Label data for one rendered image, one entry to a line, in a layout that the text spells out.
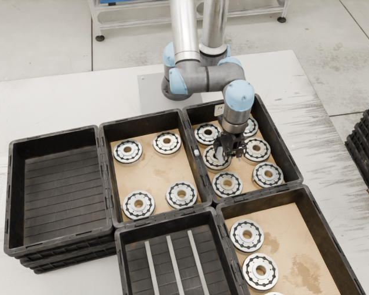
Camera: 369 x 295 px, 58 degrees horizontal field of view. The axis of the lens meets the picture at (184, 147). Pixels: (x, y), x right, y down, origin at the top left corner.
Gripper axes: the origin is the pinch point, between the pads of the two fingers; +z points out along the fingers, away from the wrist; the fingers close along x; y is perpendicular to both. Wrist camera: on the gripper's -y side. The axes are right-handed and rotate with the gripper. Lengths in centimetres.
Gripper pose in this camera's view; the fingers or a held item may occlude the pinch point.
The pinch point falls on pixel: (225, 155)
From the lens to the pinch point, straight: 118.1
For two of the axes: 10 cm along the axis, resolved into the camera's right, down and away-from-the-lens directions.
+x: 9.8, -1.7, 1.1
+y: 2.1, 8.1, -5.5
